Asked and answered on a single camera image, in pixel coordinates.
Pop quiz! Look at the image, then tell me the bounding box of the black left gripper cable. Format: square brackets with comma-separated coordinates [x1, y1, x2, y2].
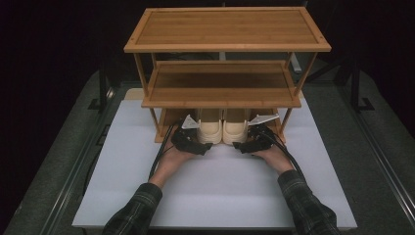
[148, 120, 184, 181]

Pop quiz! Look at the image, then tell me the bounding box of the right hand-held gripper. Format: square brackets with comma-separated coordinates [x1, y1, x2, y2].
[232, 113, 278, 155]

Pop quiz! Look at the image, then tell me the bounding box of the black metal stand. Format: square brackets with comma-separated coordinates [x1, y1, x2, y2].
[348, 55, 376, 113]
[87, 60, 115, 114]

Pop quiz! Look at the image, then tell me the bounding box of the person's right hand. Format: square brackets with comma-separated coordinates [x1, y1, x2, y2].
[252, 142, 296, 175]

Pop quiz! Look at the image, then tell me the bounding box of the cream chunky-soled shoe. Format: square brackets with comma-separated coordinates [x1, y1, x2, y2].
[222, 108, 250, 147]
[196, 108, 224, 146]

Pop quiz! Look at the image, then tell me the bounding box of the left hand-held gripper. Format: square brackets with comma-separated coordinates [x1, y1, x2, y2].
[170, 114, 214, 157]

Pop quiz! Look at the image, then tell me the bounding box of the metal table frame rail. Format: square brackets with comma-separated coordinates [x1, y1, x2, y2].
[337, 85, 415, 221]
[38, 85, 131, 235]

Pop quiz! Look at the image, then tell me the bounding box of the wooden three-tier shoe rack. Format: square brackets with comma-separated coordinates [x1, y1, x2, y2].
[122, 6, 333, 145]

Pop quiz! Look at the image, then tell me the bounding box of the person's left hand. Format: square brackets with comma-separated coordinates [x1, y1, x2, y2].
[156, 140, 198, 186]

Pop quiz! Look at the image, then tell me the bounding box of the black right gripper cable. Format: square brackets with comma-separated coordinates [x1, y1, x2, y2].
[260, 125, 307, 182]

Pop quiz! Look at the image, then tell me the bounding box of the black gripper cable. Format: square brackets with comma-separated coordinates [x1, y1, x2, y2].
[260, 125, 307, 182]
[148, 120, 184, 181]

